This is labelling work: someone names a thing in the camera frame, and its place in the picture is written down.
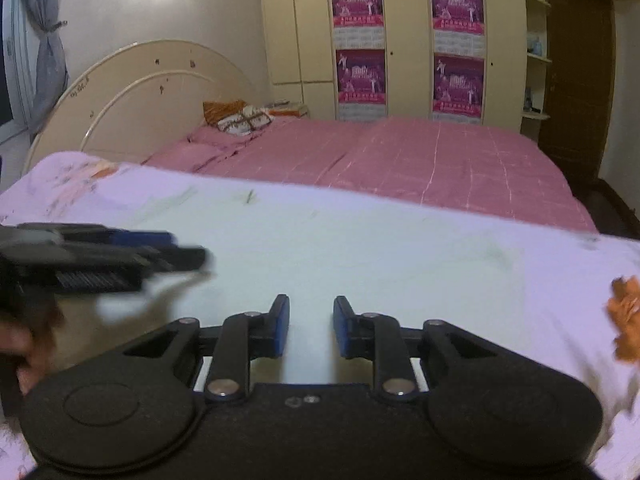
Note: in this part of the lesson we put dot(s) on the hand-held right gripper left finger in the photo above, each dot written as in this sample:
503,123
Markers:
281,327

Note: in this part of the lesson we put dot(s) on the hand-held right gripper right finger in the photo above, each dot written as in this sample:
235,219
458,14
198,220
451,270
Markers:
342,327

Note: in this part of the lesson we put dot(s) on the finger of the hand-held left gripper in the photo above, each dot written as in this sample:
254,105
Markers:
145,238
175,259

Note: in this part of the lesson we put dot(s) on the light green knit sweater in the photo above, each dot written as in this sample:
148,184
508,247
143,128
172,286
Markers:
375,260

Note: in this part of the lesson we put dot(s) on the person's left hand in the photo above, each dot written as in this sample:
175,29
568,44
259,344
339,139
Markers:
30,345

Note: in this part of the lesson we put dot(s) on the cream round headboard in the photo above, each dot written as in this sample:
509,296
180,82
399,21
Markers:
145,95

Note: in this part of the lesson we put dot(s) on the orange patterned pillow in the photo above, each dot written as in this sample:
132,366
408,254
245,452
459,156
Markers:
237,117

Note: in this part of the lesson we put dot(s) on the pink checked bedspread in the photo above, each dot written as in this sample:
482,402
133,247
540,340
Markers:
400,165

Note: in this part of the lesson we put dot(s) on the stack of books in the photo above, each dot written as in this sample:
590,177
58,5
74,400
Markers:
287,108

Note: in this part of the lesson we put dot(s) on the window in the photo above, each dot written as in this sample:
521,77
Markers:
12,60

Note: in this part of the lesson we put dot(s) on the grey blue curtain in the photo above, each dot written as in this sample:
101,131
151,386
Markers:
47,45

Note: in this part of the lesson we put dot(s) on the purple floral bedsheet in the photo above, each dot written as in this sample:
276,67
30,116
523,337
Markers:
560,280

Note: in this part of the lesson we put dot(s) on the cream wardrobe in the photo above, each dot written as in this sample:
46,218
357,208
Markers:
410,35

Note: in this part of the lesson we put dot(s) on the cream corner shelf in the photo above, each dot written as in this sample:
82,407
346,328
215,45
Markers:
536,75

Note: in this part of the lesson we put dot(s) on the small blue ornament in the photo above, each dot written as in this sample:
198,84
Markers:
536,45

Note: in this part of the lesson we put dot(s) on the brown wooden door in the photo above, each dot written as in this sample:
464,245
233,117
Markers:
577,75

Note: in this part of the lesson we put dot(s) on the magenta wall poster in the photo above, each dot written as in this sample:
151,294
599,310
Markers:
457,10
357,7
361,82
459,87

